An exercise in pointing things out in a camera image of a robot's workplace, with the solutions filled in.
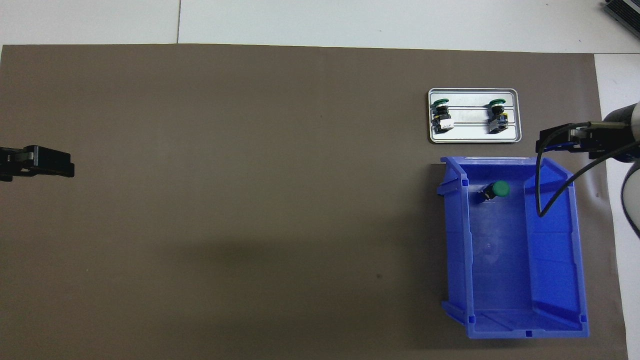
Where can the grey ribbed device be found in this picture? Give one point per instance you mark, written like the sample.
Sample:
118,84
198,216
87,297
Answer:
625,12

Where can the green push button switch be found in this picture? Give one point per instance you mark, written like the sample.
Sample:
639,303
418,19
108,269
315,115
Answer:
497,190
497,120

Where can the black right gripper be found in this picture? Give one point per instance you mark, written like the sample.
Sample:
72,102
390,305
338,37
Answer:
612,142

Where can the brown table mat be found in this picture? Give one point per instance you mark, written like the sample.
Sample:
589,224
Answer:
250,200

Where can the green push button, white base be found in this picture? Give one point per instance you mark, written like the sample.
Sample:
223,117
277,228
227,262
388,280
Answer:
442,119

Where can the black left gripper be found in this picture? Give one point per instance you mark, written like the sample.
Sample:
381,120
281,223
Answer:
4,162

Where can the grey metal tray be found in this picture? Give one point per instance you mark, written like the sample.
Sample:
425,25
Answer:
470,125

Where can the blue plastic storage bin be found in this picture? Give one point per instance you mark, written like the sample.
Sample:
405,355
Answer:
500,270

